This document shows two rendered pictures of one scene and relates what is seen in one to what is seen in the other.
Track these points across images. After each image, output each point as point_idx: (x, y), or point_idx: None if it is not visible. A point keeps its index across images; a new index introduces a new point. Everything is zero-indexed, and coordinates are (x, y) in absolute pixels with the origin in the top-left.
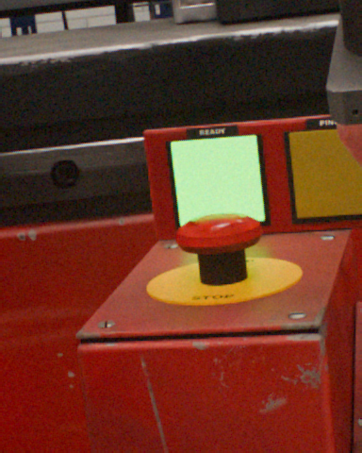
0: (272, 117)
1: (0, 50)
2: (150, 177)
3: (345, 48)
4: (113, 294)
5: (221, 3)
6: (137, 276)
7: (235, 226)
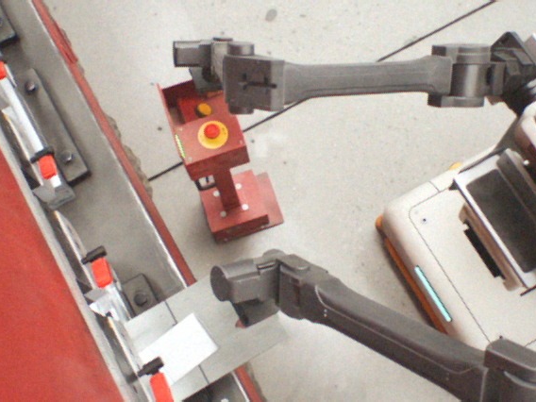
0: None
1: (118, 231)
2: (183, 159)
3: (221, 82)
4: (224, 151)
5: (90, 171)
6: (212, 153)
7: (214, 125)
